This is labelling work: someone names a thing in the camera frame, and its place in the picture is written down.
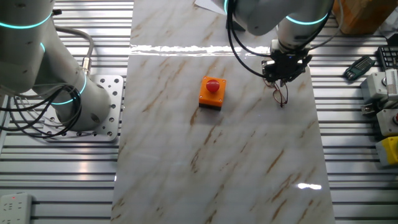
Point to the white power strip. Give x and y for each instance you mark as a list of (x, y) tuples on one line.
[(15, 208)]

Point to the light grey switch box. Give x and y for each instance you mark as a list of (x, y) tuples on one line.
[(373, 87)]

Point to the brown cardboard box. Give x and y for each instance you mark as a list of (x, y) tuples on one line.
[(363, 15)]

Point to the silver finned camera device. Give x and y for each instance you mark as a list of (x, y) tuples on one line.
[(392, 84)]

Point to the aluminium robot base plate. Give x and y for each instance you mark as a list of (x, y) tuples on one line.
[(115, 93)]

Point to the dark red frame glasses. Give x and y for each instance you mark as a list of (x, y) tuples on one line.
[(280, 96)]

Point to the orange box red button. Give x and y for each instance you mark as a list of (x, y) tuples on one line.
[(211, 96)]

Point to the marble pattern table mat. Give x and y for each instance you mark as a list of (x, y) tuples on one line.
[(217, 155)]

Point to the clear plastic bag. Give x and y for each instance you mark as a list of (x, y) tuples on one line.
[(390, 26)]

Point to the yellow box green button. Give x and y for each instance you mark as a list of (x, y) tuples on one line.
[(388, 151)]

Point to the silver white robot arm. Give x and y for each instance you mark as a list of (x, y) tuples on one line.
[(31, 46)]

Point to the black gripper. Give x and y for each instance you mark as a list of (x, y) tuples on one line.
[(286, 65)]

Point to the black keyboard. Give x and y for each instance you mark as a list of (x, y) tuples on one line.
[(388, 57)]

